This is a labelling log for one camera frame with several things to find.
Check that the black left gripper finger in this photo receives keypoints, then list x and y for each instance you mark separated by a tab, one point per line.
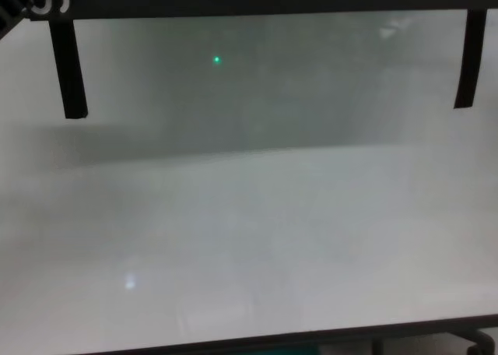
9	8

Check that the short black tape strip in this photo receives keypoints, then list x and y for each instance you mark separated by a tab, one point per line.
70	71
468	59

